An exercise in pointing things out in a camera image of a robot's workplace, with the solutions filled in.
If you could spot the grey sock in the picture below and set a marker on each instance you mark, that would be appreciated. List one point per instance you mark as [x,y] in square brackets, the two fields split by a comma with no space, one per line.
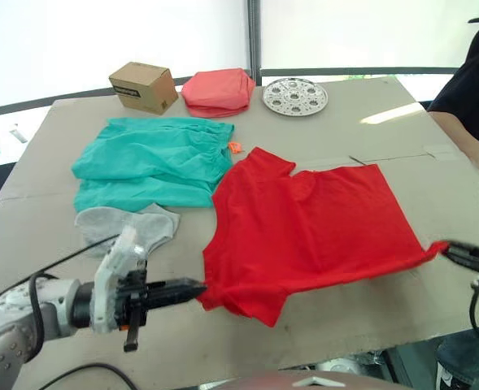
[165,214]
[101,227]

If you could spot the teal shorts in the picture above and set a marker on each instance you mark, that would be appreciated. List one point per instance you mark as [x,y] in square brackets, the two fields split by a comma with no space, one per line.
[149,162]

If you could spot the brown cardboard table cover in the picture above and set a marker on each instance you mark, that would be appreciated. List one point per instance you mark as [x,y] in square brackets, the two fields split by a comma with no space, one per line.
[345,134]

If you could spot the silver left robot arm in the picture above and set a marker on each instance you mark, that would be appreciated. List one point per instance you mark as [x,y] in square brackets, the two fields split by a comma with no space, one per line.
[3,349]

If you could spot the red t-shirt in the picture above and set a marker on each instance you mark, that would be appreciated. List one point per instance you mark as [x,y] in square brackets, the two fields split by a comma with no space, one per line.
[304,227]

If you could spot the person's blue jeans leg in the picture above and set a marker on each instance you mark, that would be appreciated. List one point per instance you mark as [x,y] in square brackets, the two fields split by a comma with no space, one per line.
[467,357]

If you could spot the dark window frame post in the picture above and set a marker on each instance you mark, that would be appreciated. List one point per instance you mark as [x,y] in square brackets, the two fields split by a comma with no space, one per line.
[254,36]

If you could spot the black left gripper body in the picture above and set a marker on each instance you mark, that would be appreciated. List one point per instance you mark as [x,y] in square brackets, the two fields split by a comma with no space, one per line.
[135,300]

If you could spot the small cardboard box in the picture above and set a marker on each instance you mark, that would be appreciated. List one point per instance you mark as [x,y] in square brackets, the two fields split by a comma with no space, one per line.
[141,87]

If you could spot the folded coral cloth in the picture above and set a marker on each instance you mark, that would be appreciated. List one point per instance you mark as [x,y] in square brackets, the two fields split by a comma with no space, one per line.
[216,91]

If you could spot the perforated metal steamer plate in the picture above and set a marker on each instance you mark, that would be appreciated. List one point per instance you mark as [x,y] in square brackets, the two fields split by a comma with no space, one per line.
[295,96]

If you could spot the orange tag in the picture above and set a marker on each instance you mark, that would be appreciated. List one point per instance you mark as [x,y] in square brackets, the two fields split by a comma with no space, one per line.
[234,147]

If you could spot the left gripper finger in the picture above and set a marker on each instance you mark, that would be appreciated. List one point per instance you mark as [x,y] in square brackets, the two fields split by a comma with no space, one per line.
[170,300]
[174,286]

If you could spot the person's bare forearm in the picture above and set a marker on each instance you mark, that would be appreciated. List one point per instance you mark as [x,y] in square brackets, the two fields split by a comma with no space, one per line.
[462,138]

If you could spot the person in black shirt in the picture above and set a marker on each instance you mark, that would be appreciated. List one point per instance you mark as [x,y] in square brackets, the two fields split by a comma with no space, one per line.
[475,81]

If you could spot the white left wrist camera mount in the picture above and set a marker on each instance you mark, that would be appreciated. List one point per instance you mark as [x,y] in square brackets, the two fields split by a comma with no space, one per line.
[109,264]

